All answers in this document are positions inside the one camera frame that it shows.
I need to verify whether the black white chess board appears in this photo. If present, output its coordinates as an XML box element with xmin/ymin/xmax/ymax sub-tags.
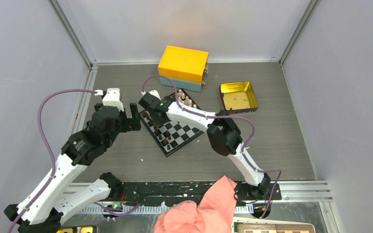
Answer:
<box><xmin>139</xmin><ymin>89</ymin><xmax>205</xmax><ymax>158</ymax></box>

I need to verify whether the gold tin tray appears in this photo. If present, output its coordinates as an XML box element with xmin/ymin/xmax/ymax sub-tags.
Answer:
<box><xmin>219</xmin><ymin>81</ymin><xmax>258</xmax><ymax>114</ymax></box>

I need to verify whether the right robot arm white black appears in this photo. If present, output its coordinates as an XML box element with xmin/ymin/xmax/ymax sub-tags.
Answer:
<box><xmin>139</xmin><ymin>91</ymin><xmax>271</xmax><ymax>200</ymax></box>

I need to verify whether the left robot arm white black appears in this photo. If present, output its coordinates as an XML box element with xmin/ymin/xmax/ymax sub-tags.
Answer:
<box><xmin>4</xmin><ymin>103</ymin><xmax>141</xmax><ymax>233</ymax></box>

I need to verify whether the wooden chess board box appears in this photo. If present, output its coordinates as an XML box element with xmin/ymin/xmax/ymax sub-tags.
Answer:
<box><xmin>237</xmin><ymin>223</ymin><xmax>315</xmax><ymax>233</ymax></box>

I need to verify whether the yellow and teal box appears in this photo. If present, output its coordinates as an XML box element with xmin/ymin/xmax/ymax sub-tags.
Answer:
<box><xmin>158</xmin><ymin>45</ymin><xmax>209</xmax><ymax>92</ymax></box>

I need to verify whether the gold tin at bottom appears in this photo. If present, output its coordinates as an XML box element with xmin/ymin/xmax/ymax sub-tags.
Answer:
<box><xmin>56</xmin><ymin>225</ymin><xmax>100</xmax><ymax>233</ymax></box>

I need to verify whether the pink cloth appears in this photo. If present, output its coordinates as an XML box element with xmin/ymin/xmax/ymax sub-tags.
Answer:
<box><xmin>153</xmin><ymin>176</ymin><xmax>237</xmax><ymax>233</ymax></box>

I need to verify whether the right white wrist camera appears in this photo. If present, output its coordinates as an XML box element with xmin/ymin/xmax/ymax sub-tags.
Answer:
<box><xmin>141</xmin><ymin>90</ymin><xmax>161</xmax><ymax>100</ymax></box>

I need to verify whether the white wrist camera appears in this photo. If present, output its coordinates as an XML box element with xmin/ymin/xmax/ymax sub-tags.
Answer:
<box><xmin>141</xmin><ymin>90</ymin><xmax>161</xmax><ymax>100</ymax></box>
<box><xmin>95</xmin><ymin>88</ymin><xmax>124</xmax><ymax>112</ymax></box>

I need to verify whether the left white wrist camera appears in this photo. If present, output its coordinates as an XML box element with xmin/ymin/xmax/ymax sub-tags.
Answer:
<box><xmin>95</xmin><ymin>88</ymin><xmax>124</xmax><ymax>112</ymax></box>

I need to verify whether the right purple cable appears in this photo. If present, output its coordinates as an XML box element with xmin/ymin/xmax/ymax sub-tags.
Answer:
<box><xmin>141</xmin><ymin>75</ymin><xmax>282</xmax><ymax>219</ymax></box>

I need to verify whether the purple cable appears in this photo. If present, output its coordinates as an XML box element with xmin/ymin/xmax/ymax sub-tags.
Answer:
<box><xmin>141</xmin><ymin>75</ymin><xmax>282</xmax><ymax>219</ymax></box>
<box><xmin>6</xmin><ymin>88</ymin><xmax>144</xmax><ymax>233</ymax></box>

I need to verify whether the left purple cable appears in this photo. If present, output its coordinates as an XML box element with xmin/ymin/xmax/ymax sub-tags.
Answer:
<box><xmin>6</xmin><ymin>88</ymin><xmax>144</xmax><ymax>233</ymax></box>

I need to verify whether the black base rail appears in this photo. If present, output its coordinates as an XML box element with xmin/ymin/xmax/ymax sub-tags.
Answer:
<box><xmin>104</xmin><ymin>181</ymin><xmax>282</xmax><ymax>207</ymax></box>

